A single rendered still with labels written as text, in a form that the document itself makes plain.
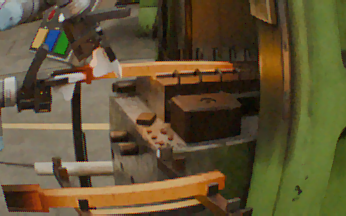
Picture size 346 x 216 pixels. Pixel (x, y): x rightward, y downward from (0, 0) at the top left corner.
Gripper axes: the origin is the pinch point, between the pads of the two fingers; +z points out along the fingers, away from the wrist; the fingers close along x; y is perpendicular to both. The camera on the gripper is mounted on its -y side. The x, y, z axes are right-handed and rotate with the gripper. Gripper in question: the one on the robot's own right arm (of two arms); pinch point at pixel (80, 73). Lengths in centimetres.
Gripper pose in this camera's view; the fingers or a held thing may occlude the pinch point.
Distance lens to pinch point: 135.3
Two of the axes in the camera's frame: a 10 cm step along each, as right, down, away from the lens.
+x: 3.3, 3.0, -9.0
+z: 9.4, -0.7, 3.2
